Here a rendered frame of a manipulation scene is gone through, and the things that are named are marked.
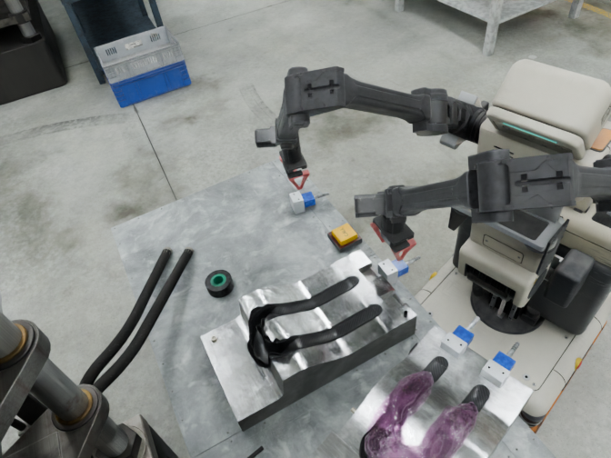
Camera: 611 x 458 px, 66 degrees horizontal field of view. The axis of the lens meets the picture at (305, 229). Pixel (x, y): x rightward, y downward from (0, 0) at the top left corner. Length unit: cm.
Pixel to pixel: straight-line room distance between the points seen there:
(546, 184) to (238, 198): 117
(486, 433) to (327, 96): 76
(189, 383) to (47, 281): 176
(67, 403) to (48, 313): 178
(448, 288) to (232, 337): 107
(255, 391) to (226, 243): 56
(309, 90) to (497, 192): 41
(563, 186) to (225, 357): 86
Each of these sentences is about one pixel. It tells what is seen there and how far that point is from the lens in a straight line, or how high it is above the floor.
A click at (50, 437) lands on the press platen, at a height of 104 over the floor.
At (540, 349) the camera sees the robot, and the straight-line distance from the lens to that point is 199.
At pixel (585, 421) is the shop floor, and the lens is 224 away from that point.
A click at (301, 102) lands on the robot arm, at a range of 96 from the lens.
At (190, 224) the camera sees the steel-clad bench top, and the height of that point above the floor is 80.
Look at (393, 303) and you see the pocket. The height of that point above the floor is 86.
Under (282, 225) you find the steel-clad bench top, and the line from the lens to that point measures 158.
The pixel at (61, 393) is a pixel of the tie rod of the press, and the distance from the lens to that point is 103.
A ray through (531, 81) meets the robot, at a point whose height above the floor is 137.
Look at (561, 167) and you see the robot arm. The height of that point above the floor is 147.
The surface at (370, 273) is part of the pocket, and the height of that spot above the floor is 86.
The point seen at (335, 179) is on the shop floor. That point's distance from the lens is 294.
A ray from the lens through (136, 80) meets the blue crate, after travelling 406.
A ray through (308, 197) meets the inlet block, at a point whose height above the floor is 84.
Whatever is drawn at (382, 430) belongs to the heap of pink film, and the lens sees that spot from 110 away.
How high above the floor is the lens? 193
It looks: 47 degrees down
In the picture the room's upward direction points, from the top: 9 degrees counter-clockwise
